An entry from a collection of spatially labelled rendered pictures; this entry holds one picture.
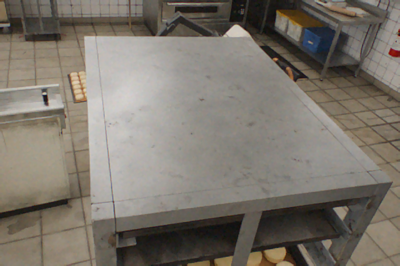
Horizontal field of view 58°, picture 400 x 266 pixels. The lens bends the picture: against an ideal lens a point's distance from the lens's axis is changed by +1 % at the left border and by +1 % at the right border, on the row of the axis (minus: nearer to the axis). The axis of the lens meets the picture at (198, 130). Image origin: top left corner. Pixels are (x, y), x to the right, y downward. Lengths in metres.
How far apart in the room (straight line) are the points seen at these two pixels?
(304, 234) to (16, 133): 2.11
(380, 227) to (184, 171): 2.94
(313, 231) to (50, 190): 2.37
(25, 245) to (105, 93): 2.20
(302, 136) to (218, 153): 0.18
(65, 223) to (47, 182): 0.34
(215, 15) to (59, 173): 3.95
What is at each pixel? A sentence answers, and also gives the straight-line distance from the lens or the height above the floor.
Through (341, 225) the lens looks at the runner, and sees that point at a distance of 0.76.
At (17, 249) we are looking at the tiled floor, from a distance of 2.86.
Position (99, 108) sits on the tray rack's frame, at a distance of 0.71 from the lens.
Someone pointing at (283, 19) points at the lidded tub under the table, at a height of 0.41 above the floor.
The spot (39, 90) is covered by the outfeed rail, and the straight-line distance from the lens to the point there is 2.74.
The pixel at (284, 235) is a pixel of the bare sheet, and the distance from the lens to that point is 0.71.
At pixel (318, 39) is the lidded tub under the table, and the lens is 5.72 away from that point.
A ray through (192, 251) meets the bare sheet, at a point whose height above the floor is 1.67.
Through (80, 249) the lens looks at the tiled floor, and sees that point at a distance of 2.76.
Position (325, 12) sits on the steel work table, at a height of 0.88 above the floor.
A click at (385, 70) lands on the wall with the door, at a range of 5.71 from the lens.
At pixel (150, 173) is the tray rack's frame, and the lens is 0.56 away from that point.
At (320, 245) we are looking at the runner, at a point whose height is 1.60.
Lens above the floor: 2.20
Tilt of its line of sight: 35 degrees down
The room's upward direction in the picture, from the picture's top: 7 degrees clockwise
